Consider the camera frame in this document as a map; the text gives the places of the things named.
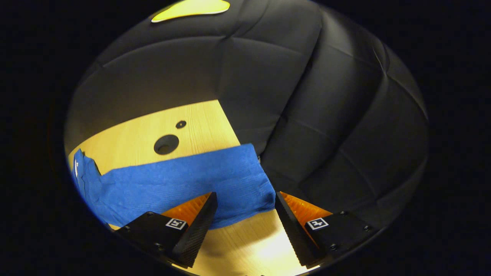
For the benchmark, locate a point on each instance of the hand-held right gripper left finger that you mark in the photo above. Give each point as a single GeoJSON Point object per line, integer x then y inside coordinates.
{"type": "Point", "coordinates": [197, 230]}

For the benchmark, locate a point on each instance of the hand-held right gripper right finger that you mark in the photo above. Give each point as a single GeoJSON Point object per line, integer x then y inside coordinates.
{"type": "Point", "coordinates": [295, 234]}

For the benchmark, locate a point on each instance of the blue shirt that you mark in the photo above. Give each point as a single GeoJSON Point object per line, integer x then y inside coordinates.
{"type": "Point", "coordinates": [172, 184]}

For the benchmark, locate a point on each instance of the black backdrop cloth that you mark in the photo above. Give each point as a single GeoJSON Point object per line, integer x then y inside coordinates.
{"type": "Point", "coordinates": [307, 96]}

